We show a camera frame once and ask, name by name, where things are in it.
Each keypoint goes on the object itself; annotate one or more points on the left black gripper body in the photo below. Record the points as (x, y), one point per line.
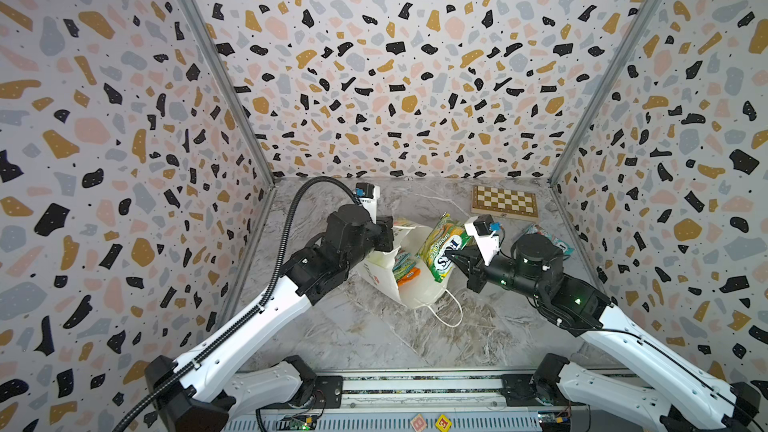
(371, 237)

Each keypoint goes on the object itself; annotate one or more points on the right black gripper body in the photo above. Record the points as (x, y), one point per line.
(472, 261)

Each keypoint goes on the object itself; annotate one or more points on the green apple tea candy packet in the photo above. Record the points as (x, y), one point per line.
(447, 235)

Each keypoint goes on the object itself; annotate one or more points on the white paper gift bag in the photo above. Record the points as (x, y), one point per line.
(423, 292)

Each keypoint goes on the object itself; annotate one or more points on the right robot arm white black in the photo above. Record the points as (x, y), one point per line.
(676, 396)

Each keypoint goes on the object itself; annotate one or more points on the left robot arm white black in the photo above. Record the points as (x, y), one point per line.
(204, 388)

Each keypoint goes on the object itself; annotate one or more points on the orange snack packet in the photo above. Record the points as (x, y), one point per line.
(407, 276)

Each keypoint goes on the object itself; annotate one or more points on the wooden folding chess board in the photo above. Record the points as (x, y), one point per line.
(499, 202)

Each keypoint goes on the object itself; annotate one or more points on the yellow number block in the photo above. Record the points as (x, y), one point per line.
(443, 424)

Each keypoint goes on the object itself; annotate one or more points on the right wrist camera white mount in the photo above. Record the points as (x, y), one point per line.
(486, 233)

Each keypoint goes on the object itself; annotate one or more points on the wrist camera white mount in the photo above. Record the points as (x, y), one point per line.
(368, 195)
(486, 233)

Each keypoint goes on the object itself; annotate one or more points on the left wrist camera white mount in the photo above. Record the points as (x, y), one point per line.
(368, 195)

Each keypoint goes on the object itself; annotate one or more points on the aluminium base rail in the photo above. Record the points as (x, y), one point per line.
(412, 400)

